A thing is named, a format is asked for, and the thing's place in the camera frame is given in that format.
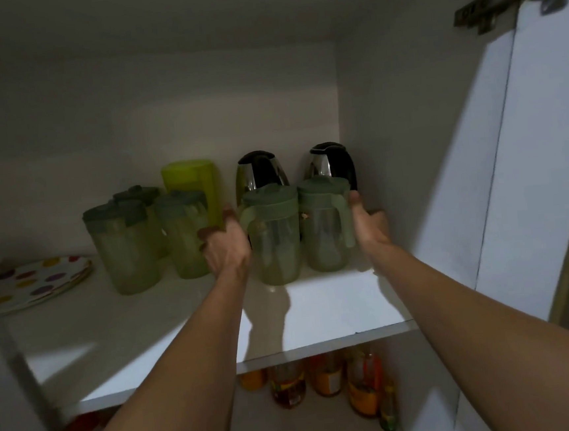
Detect person's left hand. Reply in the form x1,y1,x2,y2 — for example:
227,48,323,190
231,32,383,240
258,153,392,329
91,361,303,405
196,205,255,282

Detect person's right hand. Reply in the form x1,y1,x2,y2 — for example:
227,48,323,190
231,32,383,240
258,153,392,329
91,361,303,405
348,187,394,262

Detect green plastic pitcher with lid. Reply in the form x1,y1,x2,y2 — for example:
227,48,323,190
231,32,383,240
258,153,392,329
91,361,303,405
237,182,307,290
152,188,216,283
295,173,359,275
111,183,167,263
81,198,163,299

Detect person's right forearm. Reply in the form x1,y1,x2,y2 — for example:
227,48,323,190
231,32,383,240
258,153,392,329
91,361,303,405
366,225,569,431

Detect person's left forearm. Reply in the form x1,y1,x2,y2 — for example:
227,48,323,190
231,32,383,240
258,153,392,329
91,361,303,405
59,266,265,431

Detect black and steel electric kettle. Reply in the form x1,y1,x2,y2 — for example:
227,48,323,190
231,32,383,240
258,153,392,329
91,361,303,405
306,140,359,196
232,148,292,209

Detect lime green plastic container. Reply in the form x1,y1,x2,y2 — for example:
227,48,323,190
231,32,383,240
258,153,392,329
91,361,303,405
161,158,225,226

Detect white cabinet shelf board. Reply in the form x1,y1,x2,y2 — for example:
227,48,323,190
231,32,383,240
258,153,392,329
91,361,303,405
1,227,427,423

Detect orange jar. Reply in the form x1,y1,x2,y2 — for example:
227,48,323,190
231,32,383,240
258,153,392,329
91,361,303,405
238,367,269,392

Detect polka dot plate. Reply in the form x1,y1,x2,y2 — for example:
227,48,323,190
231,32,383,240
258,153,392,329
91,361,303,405
0,262,99,317
0,255,96,310

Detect orange label sauce bottle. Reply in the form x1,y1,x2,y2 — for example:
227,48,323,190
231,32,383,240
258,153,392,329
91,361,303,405
307,351,347,400

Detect dark sauce bottle yellow label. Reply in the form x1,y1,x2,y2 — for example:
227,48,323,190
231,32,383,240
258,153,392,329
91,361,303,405
269,359,309,412

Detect white cabinet door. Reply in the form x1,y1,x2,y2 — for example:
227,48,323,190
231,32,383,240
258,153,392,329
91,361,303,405
0,273,72,431
448,0,569,330

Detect red cap sauce bottle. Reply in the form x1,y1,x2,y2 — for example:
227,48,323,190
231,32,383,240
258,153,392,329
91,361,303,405
343,342,388,421

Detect small green sauce bottle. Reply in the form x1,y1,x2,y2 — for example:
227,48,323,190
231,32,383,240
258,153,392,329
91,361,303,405
377,382,401,431

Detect red packet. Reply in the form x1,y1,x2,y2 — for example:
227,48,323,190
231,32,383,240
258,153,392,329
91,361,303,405
63,410,108,431

